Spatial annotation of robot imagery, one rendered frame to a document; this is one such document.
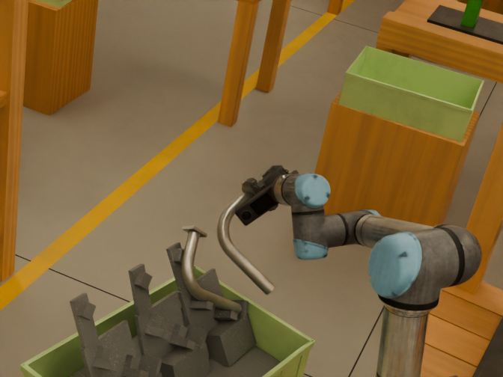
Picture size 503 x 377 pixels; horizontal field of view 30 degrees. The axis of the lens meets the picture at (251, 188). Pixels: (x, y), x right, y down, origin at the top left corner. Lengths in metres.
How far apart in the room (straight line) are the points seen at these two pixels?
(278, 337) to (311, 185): 0.58
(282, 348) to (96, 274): 1.76
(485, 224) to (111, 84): 3.39
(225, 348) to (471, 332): 0.75
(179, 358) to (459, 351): 0.81
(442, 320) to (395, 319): 0.99
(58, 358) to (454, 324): 1.15
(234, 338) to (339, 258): 2.09
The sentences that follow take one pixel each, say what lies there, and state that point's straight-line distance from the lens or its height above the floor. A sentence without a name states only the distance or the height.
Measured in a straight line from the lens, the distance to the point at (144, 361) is 2.32.
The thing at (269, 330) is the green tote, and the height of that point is 0.91.
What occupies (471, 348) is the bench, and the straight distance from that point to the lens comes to 2.74.
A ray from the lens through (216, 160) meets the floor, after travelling 5.11.
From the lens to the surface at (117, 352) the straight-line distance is 2.27.
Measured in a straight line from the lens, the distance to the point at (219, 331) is 2.46.
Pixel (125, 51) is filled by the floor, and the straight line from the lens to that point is 6.25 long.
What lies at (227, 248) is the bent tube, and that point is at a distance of 2.37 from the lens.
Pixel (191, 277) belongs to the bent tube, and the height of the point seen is 1.09.
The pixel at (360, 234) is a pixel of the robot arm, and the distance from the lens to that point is 2.12.
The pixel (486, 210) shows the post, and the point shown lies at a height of 1.17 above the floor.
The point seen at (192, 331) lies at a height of 0.94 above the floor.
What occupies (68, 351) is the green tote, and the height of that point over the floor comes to 0.92.
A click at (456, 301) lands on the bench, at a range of 2.90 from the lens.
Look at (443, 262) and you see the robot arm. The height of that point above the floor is 1.55.
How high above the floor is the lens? 2.49
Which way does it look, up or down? 30 degrees down
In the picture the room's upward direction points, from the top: 11 degrees clockwise
